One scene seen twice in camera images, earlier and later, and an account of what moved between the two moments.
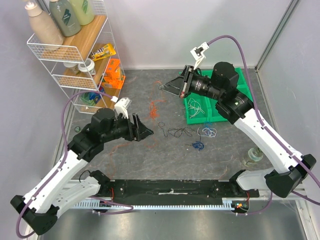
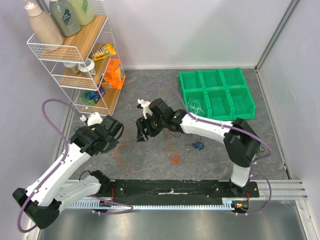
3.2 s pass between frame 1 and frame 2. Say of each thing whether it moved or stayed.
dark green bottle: stayed
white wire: stayed
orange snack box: stayed
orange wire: moved
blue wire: stayed
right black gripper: moved
